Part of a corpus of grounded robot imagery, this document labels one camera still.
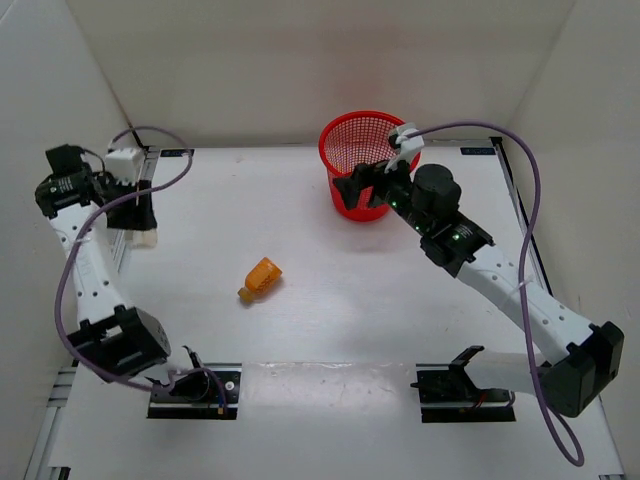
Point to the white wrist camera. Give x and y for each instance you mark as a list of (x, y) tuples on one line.
[(124, 164), (406, 142)]

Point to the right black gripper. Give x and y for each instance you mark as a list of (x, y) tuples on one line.
[(364, 175)]

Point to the clear bottle yellow cap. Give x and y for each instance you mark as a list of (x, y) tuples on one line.
[(144, 239)]

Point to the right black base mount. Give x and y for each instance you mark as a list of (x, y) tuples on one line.
[(445, 398)]

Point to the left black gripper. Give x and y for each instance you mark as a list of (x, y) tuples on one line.
[(139, 217)]

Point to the orange plastic bottle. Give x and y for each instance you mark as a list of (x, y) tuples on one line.
[(259, 281)]

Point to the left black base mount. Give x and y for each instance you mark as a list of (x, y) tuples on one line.
[(198, 397)]

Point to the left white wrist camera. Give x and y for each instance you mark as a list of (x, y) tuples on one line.
[(124, 164)]

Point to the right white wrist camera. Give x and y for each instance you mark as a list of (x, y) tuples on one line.
[(406, 142)]

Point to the left aluminium frame rail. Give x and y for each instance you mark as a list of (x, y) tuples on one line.
[(91, 210)]

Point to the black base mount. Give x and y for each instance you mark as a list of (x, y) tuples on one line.
[(445, 398), (198, 397)]

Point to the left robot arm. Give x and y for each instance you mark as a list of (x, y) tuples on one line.
[(156, 374)]

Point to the red mesh plastic bin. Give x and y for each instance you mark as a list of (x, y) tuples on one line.
[(354, 138)]

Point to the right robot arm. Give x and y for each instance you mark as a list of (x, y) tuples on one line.
[(579, 358)]

